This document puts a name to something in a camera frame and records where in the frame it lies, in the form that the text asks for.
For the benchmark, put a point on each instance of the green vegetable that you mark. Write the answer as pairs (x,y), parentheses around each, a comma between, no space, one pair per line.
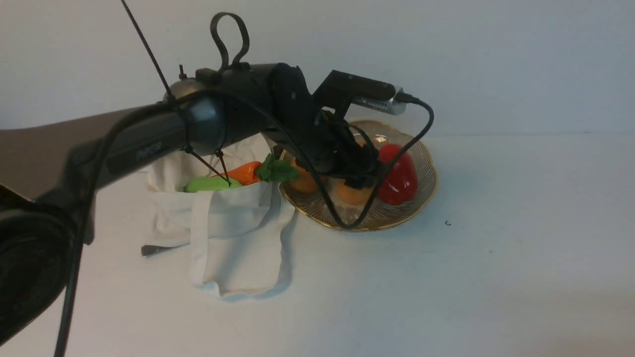
(216,183)

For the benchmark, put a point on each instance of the brown potato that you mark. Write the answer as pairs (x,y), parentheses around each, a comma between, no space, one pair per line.
(352,197)

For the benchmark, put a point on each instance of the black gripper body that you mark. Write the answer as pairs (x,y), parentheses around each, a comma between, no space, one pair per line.
(345,152)

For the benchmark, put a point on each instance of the white cloth bag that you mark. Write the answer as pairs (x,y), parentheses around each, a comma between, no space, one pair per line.
(235,237)

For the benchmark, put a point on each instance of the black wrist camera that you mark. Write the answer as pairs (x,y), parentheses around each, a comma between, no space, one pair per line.
(341,90)

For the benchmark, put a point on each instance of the gold-rimmed glass wire bowl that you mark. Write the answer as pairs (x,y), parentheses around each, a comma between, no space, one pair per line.
(381,215)

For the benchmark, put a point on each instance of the red bell pepper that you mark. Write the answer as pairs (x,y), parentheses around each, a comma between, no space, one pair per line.
(402,182)

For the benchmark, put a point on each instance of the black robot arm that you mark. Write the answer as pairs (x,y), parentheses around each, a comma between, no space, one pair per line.
(40,236)

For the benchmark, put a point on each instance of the orange carrot with green leaves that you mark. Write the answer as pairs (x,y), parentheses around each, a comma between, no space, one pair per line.
(270,170)

